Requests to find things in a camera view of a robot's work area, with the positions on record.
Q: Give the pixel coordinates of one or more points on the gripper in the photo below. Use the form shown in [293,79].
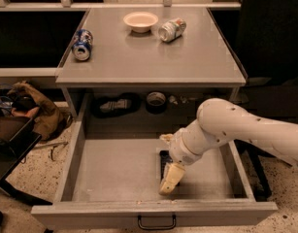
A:
[180,149]

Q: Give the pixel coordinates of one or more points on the dark blue snack bar wrapper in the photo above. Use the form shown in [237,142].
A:
[164,162]

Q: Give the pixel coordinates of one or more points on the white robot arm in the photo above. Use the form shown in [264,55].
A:
[219,122]

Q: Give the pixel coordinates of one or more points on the grey open drawer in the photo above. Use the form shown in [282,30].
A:
[111,179]

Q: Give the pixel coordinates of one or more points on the grey counter cabinet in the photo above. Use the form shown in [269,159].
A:
[123,60]

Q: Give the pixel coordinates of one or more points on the roll of dark tape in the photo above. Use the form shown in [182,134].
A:
[156,102]

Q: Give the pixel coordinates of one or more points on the crumpled small white objects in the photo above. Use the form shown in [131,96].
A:
[176,100]

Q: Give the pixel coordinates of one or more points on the black and grey shoe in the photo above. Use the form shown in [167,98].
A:
[125,103]

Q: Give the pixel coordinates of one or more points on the brown cloth bag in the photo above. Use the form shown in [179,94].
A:
[49,122]

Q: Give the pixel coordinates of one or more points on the white green soda can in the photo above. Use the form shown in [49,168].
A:
[171,30]

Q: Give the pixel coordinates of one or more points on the white paper bowl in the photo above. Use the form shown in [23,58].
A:
[140,22]

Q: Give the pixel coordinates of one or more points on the blue soda can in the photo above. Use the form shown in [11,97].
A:
[82,45]

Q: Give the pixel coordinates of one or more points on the black side table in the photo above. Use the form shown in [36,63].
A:
[8,163]

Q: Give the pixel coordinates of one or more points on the black office chair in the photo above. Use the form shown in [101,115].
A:
[267,46]

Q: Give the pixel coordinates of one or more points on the black tray on table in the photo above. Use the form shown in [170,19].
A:
[13,130]

